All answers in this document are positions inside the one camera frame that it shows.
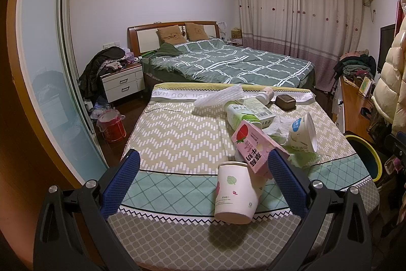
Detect clothes pile on desk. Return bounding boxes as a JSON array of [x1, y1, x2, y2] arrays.
[[334, 50, 377, 80]]

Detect white nightstand with drawers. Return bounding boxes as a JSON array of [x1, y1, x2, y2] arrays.
[[100, 63, 145, 102]]

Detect wooden bed with headboard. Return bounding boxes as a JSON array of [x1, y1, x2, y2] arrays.
[[127, 21, 316, 89]]

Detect small picture frame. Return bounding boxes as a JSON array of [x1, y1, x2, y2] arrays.
[[359, 76, 373, 98]]

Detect small brown box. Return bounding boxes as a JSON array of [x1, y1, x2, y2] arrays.
[[275, 94, 296, 111]]

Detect brown right pillow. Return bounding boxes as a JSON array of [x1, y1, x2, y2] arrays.
[[185, 23, 209, 41]]

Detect yellow rimmed trash bin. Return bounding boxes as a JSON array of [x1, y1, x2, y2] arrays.
[[345, 134, 383, 182]]

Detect pink white striped curtain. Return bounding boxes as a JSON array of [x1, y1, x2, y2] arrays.
[[238, 0, 363, 91]]

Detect white paper cup floral print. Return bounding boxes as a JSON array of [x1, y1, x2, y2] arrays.
[[214, 162, 266, 224]]

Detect tissue box on far nightstand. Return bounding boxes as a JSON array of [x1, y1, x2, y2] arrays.
[[230, 27, 242, 40]]

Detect pale green carton box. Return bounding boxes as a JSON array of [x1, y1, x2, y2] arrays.
[[242, 98, 275, 129]]

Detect red bucket bag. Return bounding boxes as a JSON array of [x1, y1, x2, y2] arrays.
[[96, 109, 127, 143]]

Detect sliding glass wardrobe door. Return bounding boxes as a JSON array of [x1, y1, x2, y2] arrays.
[[7, 0, 107, 186]]

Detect cream puffer jacket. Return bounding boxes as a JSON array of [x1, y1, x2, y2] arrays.
[[371, 18, 405, 135]]

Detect pink strawberry milk carton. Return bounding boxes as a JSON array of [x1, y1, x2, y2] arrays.
[[231, 120, 290, 179]]

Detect small white pill bottle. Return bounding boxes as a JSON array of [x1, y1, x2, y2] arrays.
[[256, 87, 275, 105]]

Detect brown left pillow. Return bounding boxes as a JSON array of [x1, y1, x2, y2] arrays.
[[157, 25, 187, 45]]

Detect patterned beige green tablecloth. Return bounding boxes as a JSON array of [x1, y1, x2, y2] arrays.
[[106, 82, 381, 271]]

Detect brown pillow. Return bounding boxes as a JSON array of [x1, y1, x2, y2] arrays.
[[185, 23, 209, 41], [157, 25, 187, 45]]

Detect dark clothes pile on nightstand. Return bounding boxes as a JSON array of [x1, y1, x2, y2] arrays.
[[78, 46, 134, 102]]

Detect white green yogurt bottle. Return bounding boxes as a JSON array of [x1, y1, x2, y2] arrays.
[[224, 100, 262, 131]]

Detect green checked duvet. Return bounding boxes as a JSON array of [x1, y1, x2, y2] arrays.
[[141, 39, 315, 89]]

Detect white yogurt tub cup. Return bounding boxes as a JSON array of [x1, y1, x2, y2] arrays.
[[288, 113, 317, 153]]

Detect wooden side desk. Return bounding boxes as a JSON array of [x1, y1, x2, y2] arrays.
[[336, 76, 373, 143]]

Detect black television screen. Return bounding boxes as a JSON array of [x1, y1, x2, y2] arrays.
[[377, 24, 396, 73]]

